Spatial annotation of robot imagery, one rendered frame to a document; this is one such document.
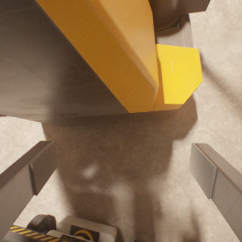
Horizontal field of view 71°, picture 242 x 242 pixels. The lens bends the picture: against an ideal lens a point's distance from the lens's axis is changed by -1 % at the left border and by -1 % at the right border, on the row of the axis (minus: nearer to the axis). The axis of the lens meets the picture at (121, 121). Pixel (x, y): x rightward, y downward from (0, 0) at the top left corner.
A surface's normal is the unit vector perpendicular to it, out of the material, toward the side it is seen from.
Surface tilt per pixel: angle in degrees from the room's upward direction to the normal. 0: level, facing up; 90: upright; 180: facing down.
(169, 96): 22
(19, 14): 90
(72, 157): 0
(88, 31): 90
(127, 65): 90
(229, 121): 0
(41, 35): 90
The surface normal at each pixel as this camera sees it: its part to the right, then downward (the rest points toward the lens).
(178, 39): -0.13, -0.13
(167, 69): 0.25, -0.15
